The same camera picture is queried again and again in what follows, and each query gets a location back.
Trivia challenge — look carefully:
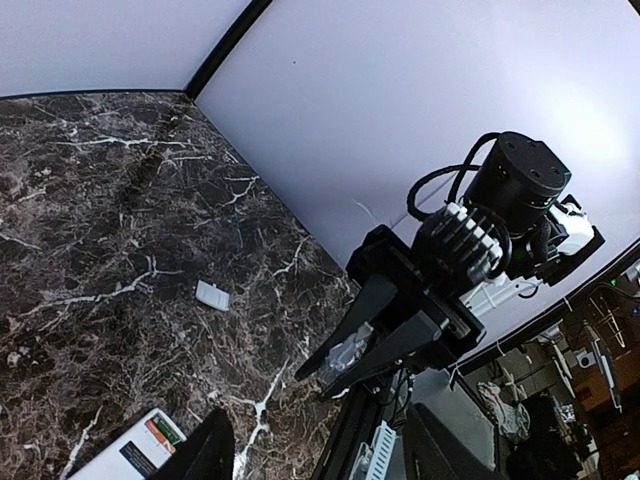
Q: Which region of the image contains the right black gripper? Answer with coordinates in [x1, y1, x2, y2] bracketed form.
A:
[295, 225, 485, 399]

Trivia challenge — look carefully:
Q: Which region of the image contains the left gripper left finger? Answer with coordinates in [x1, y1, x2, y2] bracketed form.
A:
[169, 408, 235, 479]

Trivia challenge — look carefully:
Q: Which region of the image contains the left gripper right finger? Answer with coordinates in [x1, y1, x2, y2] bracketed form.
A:
[403, 403, 495, 480]

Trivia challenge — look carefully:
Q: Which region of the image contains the white remote control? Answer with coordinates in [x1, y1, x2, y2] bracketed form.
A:
[70, 408, 187, 480]

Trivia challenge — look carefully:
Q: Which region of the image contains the clear handle screwdriver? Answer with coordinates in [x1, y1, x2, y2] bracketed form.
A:
[317, 322, 373, 386]

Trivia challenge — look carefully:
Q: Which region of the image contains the white battery cover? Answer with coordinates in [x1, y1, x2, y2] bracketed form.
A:
[195, 280, 230, 312]

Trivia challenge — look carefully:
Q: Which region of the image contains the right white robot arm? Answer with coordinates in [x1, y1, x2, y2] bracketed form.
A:
[295, 131, 604, 397]

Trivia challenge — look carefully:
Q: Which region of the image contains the green battery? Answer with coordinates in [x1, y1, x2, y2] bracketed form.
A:
[154, 416, 183, 445]

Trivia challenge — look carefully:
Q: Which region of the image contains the red battery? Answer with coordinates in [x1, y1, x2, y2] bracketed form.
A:
[145, 418, 176, 454]

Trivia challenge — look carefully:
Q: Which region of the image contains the white slotted cable duct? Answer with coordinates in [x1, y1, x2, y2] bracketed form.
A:
[349, 421, 397, 480]

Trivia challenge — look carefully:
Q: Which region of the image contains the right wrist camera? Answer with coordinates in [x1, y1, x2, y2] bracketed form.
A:
[411, 202, 512, 296]

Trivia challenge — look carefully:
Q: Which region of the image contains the right black frame post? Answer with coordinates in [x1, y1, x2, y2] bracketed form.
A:
[184, 0, 273, 101]

